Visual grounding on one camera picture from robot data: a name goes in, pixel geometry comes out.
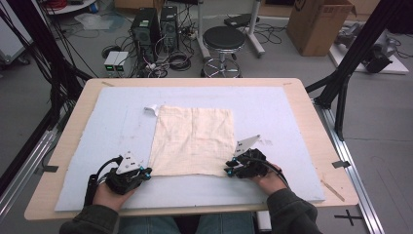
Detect red cable bundle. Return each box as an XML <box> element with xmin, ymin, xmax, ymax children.
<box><xmin>43</xmin><ymin>0</ymin><xmax>68</xmax><ymax>11</ymax></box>

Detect white power supply box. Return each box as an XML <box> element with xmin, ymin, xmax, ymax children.
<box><xmin>113</xmin><ymin>51</ymin><xmax>131</xmax><ymax>73</ymax></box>
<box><xmin>103</xmin><ymin>51</ymin><xmax>120</xmax><ymax>73</ymax></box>

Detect black tape cross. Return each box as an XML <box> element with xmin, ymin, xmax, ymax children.
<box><xmin>333</xmin><ymin>209</ymin><xmax>363</xmax><ymax>227</ymax></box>

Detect black metal frame post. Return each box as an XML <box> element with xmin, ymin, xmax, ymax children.
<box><xmin>305</xmin><ymin>0</ymin><xmax>405</xmax><ymax>141</ymax></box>
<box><xmin>0</xmin><ymin>0</ymin><xmax>94</xmax><ymax>196</ymax></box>

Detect thin wooden stick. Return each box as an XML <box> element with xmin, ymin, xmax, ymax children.
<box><xmin>320</xmin><ymin>178</ymin><xmax>346</xmax><ymax>203</ymax></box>

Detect person's right leg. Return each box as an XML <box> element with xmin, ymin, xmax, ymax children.
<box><xmin>196</xmin><ymin>213</ymin><xmax>256</xmax><ymax>234</ymax></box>

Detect clear plastic sheet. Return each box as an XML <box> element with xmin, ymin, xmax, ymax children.
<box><xmin>74</xmin><ymin>12</ymin><xmax>127</xmax><ymax>32</ymax></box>

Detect person's right hand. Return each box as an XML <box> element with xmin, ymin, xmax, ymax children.
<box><xmin>251</xmin><ymin>162</ymin><xmax>288</xmax><ymax>196</ymax></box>

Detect brown cardboard box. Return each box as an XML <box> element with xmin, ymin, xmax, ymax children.
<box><xmin>285</xmin><ymin>0</ymin><xmax>357</xmax><ymax>58</ymax></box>

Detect black device on board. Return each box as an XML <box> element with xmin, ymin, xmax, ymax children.
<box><xmin>362</xmin><ymin>44</ymin><xmax>394</xmax><ymax>74</ymax></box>

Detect white floor board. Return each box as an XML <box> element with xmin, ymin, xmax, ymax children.
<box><xmin>328</xmin><ymin>21</ymin><xmax>410</xmax><ymax>76</ymax></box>

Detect black flat floor base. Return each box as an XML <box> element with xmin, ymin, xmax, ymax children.
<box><xmin>223</xmin><ymin>13</ymin><xmax>261</xmax><ymax>29</ymax></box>

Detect white box under table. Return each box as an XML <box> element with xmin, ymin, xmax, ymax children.
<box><xmin>255</xmin><ymin>211</ymin><xmax>273</xmax><ymax>233</ymax></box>

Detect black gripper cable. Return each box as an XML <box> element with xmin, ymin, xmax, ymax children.
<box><xmin>84</xmin><ymin>155</ymin><xmax>124</xmax><ymax>208</ymax></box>
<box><xmin>249</xmin><ymin>156</ymin><xmax>290</xmax><ymax>189</ymax></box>

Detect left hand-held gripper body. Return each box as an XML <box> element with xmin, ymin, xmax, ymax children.
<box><xmin>104</xmin><ymin>151</ymin><xmax>145</xmax><ymax>195</ymax></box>

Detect light blue foam mat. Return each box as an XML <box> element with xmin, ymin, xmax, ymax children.
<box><xmin>54</xmin><ymin>86</ymin><xmax>326</xmax><ymax>213</ymax></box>

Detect aluminium floor rail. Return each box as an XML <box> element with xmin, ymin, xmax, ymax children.
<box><xmin>0</xmin><ymin>129</ymin><xmax>58</xmax><ymax>222</ymax></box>
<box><xmin>313</xmin><ymin>98</ymin><xmax>387</xmax><ymax>234</ymax></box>

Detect white round table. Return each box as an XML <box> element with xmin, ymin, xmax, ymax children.
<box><xmin>44</xmin><ymin>0</ymin><xmax>98</xmax><ymax>16</ymax></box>

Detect person's left hand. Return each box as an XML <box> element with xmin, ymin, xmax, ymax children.
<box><xmin>93</xmin><ymin>181</ymin><xmax>136</xmax><ymax>213</ymax></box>

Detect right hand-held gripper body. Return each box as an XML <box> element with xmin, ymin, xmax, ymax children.
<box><xmin>233</xmin><ymin>135</ymin><xmax>271</xmax><ymax>179</ymax></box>

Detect cream printed muslin cloth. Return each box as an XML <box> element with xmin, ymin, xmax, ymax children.
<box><xmin>143</xmin><ymin>103</ymin><xmax>238</xmax><ymax>178</ymax></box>

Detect person's left leg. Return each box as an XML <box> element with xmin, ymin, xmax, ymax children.
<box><xmin>118</xmin><ymin>214</ymin><xmax>181</xmax><ymax>234</ymax></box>

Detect black computer tower green label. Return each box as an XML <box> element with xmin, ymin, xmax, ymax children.
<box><xmin>131</xmin><ymin>8</ymin><xmax>161</xmax><ymax>63</ymax></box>

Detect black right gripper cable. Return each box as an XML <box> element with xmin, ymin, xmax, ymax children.
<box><xmin>249</xmin><ymin>156</ymin><xmax>290</xmax><ymax>189</ymax></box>

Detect black round stool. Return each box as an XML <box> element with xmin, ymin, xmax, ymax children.
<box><xmin>201</xmin><ymin>25</ymin><xmax>247</xmax><ymax>79</ymax></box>

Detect person's leg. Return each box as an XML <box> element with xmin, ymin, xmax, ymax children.
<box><xmin>118</xmin><ymin>214</ymin><xmax>181</xmax><ymax>234</ymax></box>
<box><xmin>196</xmin><ymin>213</ymin><xmax>256</xmax><ymax>234</ymax></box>

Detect coiled black cable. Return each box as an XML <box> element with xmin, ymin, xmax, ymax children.
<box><xmin>100</xmin><ymin>45</ymin><xmax>123</xmax><ymax>60</ymax></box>
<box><xmin>168</xmin><ymin>51</ymin><xmax>193</xmax><ymax>72</ymax></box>

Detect grey tape piece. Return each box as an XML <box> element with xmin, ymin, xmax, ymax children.
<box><xmin>331</xmin><ymin>159</ymin><xmax>352</xmax><ymax>170</ymax></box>
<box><xmin>34</xmin><ymin>164</ymin><xmax>59</xmax><ymax>175</ymax></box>

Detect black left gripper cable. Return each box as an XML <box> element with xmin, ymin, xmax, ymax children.
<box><xmin>84</xmin><ymin>155</ymin><xmax>124</xmax><ymax>208</ymax></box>

